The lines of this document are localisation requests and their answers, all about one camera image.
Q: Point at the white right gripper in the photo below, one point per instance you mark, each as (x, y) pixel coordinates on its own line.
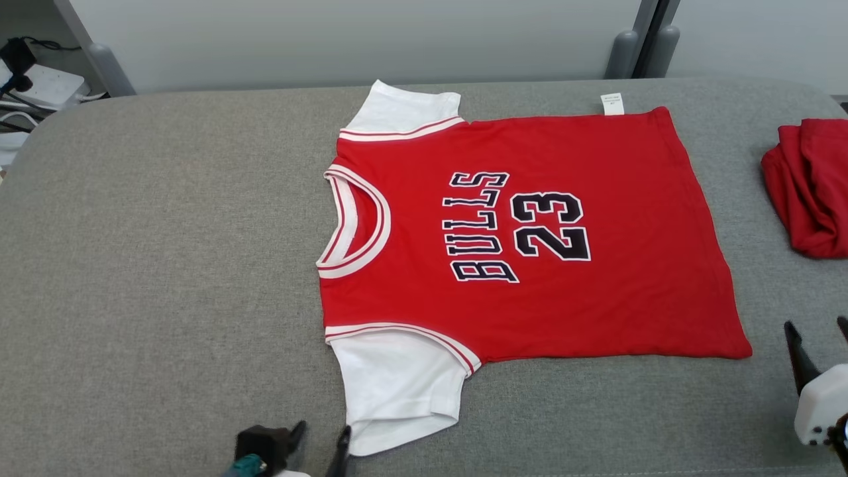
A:
(821, 404)

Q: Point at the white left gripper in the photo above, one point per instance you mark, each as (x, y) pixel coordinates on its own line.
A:
(291, 474)

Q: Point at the red shorts with white band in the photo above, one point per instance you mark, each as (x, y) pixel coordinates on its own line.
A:
(815, 192)

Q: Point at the red Bulls jersey white sleeves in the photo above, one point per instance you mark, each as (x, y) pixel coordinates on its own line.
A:
(596, 298)

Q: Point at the grey fabric sofa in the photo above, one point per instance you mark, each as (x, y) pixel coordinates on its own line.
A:
(165, 265)

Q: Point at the grey partition foot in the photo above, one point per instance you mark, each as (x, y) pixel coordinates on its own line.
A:
(623, 56)
(664, 53)
(109, 69)

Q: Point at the white power strip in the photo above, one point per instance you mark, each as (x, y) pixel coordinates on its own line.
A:
(50, 86)

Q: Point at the black power adapter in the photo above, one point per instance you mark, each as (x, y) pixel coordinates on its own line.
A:
(16, 56)

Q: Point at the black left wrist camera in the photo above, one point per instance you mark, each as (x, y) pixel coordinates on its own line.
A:
(262, 444)

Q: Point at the teal left camera connector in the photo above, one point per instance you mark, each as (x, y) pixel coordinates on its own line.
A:
(244, 467)

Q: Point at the grey partition post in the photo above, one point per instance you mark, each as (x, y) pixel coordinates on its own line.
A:
(648, 20)

